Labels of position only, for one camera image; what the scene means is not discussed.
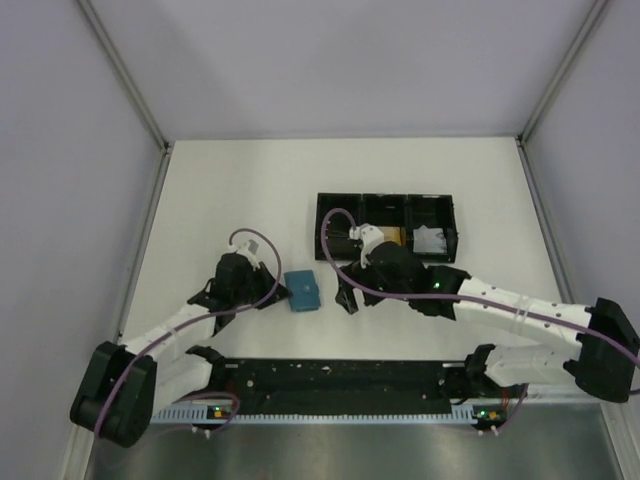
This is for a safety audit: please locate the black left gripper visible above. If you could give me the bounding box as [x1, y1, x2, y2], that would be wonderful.
[232, 261, 291, 309]

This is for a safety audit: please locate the blue leather card holder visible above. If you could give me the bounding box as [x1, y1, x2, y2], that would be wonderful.
[284, 270, 321, 313]

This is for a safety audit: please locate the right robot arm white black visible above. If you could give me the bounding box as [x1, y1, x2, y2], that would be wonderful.
[336, 242, 639, 403]

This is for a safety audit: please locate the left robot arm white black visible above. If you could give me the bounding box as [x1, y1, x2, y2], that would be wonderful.
[69, 251, 291, 448]

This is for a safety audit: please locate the black VIP cards stack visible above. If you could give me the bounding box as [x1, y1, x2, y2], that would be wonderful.
[325, 226, 360, 261]

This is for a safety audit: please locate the gold cards stack in tray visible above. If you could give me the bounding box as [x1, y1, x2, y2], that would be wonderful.
[379, 226, 406, 246]

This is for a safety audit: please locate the silver cards stack in tray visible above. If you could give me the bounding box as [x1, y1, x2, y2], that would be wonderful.
[413, 225, 447, 254]

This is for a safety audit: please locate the black three-compartment tray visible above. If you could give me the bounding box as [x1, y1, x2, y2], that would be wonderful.
[314, 193, 458, 264]

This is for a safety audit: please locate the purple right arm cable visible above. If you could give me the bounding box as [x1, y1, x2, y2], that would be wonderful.
[320, 208, 640, 366]

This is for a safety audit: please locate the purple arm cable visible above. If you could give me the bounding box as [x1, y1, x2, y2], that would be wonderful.
[92, 228, 287, 441]
[320, 208, 640, 366]

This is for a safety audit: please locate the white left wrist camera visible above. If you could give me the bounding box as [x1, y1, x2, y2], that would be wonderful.
[228, 240, 259, 263]

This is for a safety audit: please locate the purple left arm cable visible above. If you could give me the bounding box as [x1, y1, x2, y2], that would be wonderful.
[92, 228, 287, 441]

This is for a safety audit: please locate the light blue cable duct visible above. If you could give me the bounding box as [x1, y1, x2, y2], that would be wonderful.
[149, 402, 506, 426]

